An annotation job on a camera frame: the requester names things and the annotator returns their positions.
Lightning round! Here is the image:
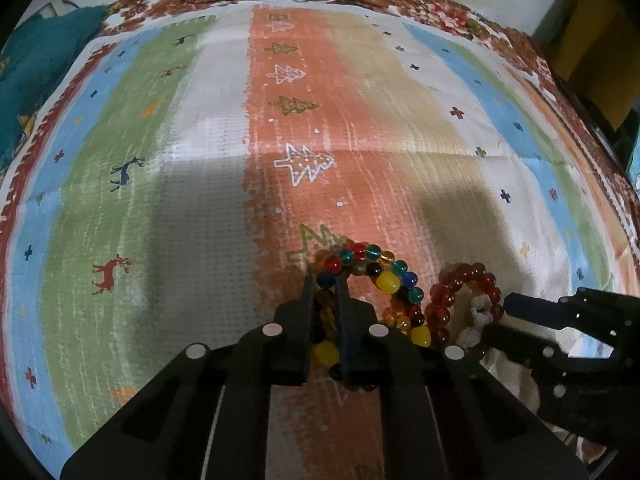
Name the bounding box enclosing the yellow cabinet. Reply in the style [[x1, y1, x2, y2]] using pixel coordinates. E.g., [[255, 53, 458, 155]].
[[532, 0, 640, 133]]

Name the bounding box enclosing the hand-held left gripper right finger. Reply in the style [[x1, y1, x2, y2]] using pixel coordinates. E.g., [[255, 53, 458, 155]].
[[336, 279, 591, 480]]

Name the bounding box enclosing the dark red bead bracelet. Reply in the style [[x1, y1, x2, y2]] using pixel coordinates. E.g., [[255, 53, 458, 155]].
[[427, 261, 503, 361]]

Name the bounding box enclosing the teal pillow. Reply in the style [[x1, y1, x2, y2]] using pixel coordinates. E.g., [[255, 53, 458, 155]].
[[0, 5, 108, 161]]

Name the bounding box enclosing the multicolour bead bracelet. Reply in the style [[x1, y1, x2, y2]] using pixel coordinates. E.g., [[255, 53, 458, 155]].
[[312, 241, 434, 393]]

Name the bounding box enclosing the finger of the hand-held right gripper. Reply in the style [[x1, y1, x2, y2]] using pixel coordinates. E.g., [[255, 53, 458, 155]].
[[504, 287, 640, 358], [482, 326, 613, 386]]

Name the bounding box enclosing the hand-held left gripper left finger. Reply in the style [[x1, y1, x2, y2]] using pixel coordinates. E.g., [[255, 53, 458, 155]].
[[59, 272, 318, 480]]

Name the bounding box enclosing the striped printed mat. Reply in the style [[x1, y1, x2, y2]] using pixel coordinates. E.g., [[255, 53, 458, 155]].
[[0, 2, 633, 480]]

